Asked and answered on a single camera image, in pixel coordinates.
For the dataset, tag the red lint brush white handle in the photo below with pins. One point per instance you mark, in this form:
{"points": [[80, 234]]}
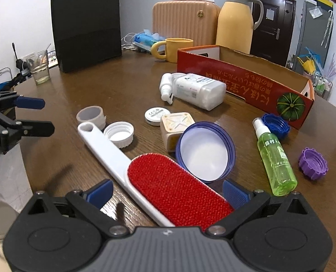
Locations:
{"points": [[170, 195]]}

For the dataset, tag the clear tape roll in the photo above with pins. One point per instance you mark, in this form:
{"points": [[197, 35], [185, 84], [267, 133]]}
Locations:
{"points": [[93, 114]]}

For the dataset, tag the dark blue bottle cap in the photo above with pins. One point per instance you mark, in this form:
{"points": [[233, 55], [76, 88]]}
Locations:
{"points": [[277, 125]]}

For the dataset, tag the glass cup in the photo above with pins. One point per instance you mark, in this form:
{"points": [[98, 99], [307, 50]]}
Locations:
{"points": [[38, 64]]}

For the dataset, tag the peach ribbed suitcase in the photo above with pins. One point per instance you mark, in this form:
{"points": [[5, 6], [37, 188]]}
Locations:
{"points": [[189, 19]]}

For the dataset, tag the small white round tin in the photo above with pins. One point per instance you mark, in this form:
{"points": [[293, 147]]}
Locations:
{"points": [[153, 115]]}

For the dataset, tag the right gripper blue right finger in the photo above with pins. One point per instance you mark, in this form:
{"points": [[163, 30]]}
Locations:
{"points": [[235, 194]]}

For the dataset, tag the yellow thermos jug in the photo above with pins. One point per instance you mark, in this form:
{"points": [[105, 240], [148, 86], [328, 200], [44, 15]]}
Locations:
{"points": [[236, 25]]}

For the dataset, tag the purple bottle cap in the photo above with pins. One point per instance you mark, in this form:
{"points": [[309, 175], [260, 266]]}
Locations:
{"points": [[312, 164]]}

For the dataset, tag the grey refrigerator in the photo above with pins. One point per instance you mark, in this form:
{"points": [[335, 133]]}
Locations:
{"points": [[313, 24]]}

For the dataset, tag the wire storage cart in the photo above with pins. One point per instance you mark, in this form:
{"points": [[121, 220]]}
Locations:
{"points": [[322, 86]]}

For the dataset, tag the cotton swab clear box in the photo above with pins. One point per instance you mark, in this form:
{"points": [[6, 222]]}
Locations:
{"points": [[201, 91]]}

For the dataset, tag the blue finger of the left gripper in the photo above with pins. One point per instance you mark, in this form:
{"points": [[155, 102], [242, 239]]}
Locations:
{"points": [[33, 128], [29, 103]]}

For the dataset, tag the large blue jar lid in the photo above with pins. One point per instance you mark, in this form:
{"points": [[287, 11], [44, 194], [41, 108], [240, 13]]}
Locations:
{"points": [[207, 151]]}

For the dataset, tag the white spray bottle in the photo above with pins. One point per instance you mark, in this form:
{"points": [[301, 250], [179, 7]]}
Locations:
{"points": [[166, 86]]}

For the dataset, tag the white ribbed bottle cap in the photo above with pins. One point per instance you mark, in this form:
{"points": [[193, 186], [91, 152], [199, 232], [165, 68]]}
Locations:
{"points": [[120, 133]]}

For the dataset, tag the red orange cardboard box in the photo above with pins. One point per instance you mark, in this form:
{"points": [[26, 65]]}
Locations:
{"points": [[265, 85]]}

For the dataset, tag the dark brown door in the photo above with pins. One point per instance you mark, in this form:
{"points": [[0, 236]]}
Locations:
{"points": [[272, 39]]}

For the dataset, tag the folded umbrella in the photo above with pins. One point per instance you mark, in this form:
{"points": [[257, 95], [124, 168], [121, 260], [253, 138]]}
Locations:
{"points": [[328, 30]]}

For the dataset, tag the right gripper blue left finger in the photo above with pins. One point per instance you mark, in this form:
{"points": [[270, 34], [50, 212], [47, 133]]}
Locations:
{"points": [[99, 194]]}

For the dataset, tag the black paper bag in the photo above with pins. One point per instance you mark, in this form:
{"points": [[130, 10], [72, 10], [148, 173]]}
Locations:
{"points": [[86, 32]]}

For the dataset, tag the yellow box on refrigerator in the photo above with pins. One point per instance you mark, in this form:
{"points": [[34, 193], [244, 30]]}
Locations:
{"points": [[328, 3]]}

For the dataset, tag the green spray bottle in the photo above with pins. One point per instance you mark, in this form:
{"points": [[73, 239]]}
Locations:
{"points": [[278, 168]]}

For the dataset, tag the beige square power adapter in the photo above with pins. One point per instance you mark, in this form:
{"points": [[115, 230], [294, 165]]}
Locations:
{"points": [[172, 126]]}

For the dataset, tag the yellow mug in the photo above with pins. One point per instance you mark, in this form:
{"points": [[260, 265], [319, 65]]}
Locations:
{"points": [[171, 47]]}

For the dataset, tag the yellow watering can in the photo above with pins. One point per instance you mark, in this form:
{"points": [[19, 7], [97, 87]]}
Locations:
{"points": [[308, 66]]}

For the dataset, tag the blue tissue pack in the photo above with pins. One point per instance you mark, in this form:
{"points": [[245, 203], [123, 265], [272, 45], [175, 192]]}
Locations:
{"points": [[146, 39]]}

